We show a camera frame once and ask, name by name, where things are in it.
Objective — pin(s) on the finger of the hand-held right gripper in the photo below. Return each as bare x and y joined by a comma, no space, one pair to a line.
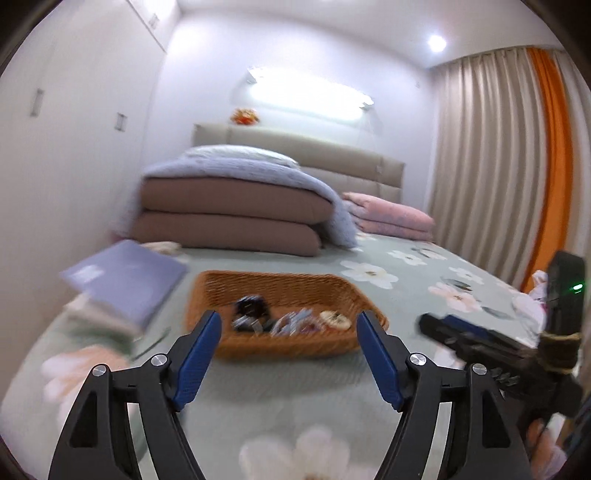
471,324
443,330

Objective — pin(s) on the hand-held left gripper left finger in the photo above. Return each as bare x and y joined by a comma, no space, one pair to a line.
198,360

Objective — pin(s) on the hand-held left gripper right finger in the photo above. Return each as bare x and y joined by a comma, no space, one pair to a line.
376,360

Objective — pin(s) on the brown wicker basket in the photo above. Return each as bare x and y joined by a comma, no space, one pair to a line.
277,286

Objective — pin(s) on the white pink cloth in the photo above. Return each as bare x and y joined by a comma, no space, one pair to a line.
531,304

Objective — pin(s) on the thin dark stick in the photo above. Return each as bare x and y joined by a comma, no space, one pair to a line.
152,344

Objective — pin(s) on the black wrist watch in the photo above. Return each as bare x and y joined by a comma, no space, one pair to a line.
249,307

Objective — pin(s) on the green floral bedspread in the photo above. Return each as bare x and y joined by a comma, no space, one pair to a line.
286,392

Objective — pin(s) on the lavender book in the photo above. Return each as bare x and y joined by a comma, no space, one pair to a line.
124,277

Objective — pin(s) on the cream knitted cloth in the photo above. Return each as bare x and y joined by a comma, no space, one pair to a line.
161,248

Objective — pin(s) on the folded pink blanket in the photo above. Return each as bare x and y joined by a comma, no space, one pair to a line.
388,214

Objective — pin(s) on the folded brown quilt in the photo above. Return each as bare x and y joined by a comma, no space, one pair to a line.
221,233
231,198

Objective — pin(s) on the orange curtain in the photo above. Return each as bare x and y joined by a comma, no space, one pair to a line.
551,161

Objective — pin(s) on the beige curtain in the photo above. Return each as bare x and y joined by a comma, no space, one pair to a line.
485,161

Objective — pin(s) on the blue grey fleece blanket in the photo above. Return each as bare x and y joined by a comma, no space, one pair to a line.
258,173

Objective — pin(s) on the beige padded headboard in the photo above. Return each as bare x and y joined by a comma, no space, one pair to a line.
332,157

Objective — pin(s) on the white pillow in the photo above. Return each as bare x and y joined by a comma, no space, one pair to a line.
240,154

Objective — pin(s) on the orange plush toy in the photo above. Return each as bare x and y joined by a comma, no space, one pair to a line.
244,117

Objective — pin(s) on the white wardrobe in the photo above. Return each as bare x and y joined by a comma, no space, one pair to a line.
69,138

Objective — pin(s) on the round ceiling light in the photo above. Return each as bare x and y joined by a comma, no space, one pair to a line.
437,42

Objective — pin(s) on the wall light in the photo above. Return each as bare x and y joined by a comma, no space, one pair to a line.
309,94

